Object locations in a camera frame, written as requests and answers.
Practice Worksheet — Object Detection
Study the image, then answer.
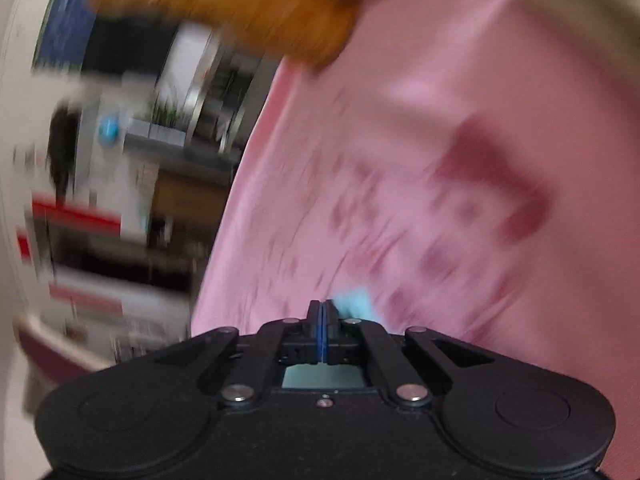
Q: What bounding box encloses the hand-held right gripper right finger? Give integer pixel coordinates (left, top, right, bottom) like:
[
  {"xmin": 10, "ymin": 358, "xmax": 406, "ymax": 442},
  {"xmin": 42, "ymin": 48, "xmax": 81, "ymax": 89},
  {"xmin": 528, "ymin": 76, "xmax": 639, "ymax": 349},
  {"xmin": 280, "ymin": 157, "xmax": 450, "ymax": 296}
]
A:
[{"xmin": 325, "ymin": 300, "xmax": 496, "ymax": 407}]

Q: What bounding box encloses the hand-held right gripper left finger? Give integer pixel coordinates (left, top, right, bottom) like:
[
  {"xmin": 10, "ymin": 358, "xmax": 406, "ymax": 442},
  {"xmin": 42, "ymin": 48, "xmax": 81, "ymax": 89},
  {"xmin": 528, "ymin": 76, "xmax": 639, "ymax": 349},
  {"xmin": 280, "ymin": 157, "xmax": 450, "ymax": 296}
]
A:
[{"xmin": 150, "ymin": 300, "xmax": 326, "ymax": 406}]

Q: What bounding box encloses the teal t-shirt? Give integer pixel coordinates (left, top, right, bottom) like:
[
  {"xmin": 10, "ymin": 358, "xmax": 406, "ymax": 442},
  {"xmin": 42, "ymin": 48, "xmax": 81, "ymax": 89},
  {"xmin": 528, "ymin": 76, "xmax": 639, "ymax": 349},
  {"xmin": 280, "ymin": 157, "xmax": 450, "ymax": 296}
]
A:
[{"xmin": 282, "ymin": 285, "xmax": 375, "ymax": 390}]

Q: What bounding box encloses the small green plant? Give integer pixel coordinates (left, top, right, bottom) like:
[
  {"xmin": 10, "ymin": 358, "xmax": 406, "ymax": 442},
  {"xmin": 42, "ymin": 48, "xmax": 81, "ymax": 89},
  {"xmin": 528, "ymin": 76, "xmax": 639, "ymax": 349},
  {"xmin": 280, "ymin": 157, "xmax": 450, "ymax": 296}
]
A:
[{"xmin": 127, "ymin": 92, "xmax": 193, "ymax": 148}]

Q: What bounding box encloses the white red striped box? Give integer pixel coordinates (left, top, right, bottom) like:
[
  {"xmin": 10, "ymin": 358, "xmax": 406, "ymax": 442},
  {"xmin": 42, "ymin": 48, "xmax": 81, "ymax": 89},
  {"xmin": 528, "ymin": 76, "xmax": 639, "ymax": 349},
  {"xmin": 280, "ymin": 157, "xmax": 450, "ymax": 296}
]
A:
[{"xmin": 17, "ymin": 195, "xmax": 123, "ymax": 266}]

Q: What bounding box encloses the pink printed blanket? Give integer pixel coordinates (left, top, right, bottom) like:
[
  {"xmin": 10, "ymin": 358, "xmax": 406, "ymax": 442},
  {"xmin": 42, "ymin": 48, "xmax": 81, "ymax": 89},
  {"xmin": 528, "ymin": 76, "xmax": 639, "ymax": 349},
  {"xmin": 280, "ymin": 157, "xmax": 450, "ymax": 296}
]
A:
[{"xmin": 190, "ymin": 0, "xmax": 640, "ymax": 480}]

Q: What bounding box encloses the yellow brown plush toy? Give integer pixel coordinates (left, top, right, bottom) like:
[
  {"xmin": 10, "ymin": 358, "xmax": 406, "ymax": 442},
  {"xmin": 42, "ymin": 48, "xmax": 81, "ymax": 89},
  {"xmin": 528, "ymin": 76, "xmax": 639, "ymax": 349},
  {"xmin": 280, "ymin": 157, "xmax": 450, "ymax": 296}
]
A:
[{"xmin": 85, "ymin": 0, "xmax": 358, "ymax": 68}]

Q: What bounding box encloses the beige garment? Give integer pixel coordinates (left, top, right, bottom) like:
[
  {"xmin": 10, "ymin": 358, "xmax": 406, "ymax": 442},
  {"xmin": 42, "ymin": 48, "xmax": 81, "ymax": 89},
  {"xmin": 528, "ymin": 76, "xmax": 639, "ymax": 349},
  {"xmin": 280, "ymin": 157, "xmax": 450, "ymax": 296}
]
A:
[{"xmin": 500, "ymin": 0, "xmax": 640, "ymax": 91}]

